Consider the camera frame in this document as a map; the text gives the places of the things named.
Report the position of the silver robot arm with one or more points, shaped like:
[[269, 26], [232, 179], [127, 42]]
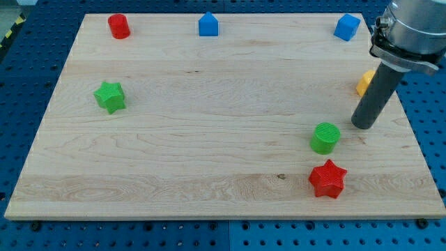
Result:
[[410, 35]]

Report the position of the green star block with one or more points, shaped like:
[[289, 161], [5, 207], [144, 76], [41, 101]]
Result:
[[110, 96]]

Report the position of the red star block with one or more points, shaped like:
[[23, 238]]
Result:
[[328, 180]]

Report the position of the wooden board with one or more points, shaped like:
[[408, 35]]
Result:
[[218, 128]]

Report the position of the blue house-shaped block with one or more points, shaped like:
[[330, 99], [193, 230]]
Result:
[[208, 25]]

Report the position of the green cylinder block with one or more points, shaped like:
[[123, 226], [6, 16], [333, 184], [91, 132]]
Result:
[[325, 137]]

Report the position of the red cylinder block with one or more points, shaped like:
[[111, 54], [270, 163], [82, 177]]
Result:
[[118, 25]]

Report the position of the yellow block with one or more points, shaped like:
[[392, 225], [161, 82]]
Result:
[[364, 82]]

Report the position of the blue cube block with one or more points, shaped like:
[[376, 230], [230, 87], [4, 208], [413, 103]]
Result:
[[347, 27]]

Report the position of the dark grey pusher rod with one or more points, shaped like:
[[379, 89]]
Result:
[[382, 86]]

